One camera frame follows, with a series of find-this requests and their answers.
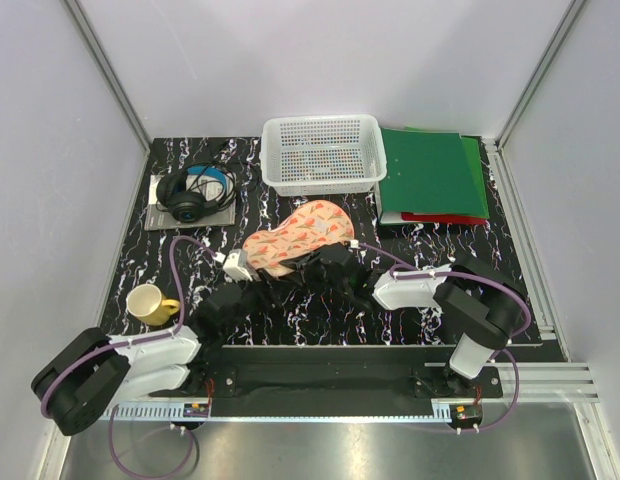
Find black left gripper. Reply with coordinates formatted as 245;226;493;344
220;267;294;336

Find floral pink laundry bag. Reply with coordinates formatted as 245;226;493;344
242;200;355;278

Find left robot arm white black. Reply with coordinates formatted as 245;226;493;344
30;270;302;436

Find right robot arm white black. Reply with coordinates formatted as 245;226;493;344
284;243;532;397

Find red folder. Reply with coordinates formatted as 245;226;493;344
400;212;488;225

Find yellow ceramic mug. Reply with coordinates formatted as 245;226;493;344
126;283;181;327

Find white plastic mesh basket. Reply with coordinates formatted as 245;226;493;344
259;114;387;197

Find grey booklet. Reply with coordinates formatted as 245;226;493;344
144;171;237;231

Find black blue headphones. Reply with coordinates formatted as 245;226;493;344
146;161;260;230

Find green flat folder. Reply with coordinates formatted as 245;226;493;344
461;136;484;186

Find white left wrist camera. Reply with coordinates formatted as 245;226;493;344
223;249;259;282

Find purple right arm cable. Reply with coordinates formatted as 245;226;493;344
357;241;533;431

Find white slotted cable duct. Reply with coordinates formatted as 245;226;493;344
115;397;451;423

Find aluminium frame rail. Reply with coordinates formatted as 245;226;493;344
61;0;152;152

